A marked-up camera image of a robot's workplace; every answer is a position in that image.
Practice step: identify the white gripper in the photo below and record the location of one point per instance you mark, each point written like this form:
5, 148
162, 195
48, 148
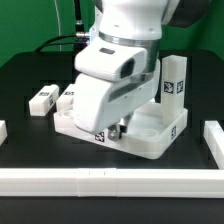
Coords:
114, 80

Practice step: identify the white desk top panel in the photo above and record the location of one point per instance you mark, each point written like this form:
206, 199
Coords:
146, 135

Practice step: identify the white block left edge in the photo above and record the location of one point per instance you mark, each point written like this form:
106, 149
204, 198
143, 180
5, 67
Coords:
3, 131

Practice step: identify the long white front barrier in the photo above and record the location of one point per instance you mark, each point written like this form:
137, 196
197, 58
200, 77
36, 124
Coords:
112, 182

